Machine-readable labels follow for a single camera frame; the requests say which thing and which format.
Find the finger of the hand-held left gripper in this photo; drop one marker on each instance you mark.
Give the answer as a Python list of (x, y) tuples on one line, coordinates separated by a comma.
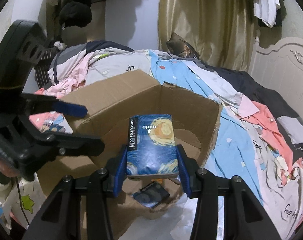
[(74, 110), (86, 145)]

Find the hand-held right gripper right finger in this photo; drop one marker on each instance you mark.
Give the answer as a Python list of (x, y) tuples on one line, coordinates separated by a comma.
[(185, 177)]

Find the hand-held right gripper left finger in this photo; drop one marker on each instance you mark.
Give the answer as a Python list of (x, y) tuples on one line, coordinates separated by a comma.
[(120, 175)]

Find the blue starry tissue packet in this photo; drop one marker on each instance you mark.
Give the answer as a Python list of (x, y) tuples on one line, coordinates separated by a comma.
[(151, 145), (151, 195)]

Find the brown cardboard box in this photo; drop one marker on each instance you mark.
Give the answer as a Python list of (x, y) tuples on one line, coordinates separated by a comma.
[(111, 97)]

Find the person's left hand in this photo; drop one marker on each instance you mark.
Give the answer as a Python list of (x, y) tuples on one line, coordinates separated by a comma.
[(4, 168)]

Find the pink cartoon printed packet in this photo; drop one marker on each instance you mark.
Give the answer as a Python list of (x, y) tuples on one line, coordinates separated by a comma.
[(50, 122)]

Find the dark striped bag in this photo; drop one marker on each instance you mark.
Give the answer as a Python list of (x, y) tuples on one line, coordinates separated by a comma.
[(42, 66)]

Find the light pink garment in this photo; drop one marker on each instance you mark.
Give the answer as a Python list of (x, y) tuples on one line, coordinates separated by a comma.
[(74, 78)]

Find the white plastic bag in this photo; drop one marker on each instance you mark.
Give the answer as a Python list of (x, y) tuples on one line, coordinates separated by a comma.
[(182, 220)]

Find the white fluffy item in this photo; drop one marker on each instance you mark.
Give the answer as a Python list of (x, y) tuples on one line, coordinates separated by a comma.
[(59, 45)]

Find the black hanging garment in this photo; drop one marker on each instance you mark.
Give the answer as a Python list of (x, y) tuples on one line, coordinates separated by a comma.
[(74, 7)]

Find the dark navy blanket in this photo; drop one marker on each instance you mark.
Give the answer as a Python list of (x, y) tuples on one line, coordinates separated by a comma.
[(241, 80)]

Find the dark grey garment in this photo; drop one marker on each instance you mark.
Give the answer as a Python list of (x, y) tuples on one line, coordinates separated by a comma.
[(290, 127)]

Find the brown cushion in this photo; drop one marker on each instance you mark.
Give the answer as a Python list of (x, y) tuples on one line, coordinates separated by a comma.
[(181, 45)]

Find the cream carved headboard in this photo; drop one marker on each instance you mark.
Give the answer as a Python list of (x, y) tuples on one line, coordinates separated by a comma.
[(284, 62)]

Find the golden curtain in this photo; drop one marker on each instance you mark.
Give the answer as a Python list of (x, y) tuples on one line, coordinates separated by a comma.
[(209, 22)]

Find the white hanging shirt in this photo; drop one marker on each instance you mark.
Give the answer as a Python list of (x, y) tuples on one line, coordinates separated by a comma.
[(266, 7)]

